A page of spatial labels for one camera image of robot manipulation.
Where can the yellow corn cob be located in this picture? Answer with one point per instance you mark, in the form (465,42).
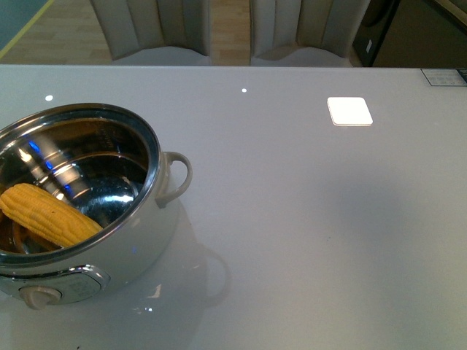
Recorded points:
(46,216)

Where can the white electric cooking pot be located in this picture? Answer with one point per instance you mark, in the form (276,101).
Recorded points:
(106,162)

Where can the right beige upholstered chair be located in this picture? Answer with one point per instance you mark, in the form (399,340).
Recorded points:
(304,33)

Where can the beige upholstered chair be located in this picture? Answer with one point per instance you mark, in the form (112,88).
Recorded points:
(156,33)
(304,33)

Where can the left beige upholstered chair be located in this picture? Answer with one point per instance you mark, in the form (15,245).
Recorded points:
(156,33)

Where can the black washing machine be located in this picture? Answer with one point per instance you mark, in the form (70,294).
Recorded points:
(373,29)

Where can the table label sticker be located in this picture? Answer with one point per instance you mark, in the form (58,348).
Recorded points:
(445,77)

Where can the brown suede sofa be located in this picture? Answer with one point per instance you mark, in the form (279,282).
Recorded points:
(423,35)

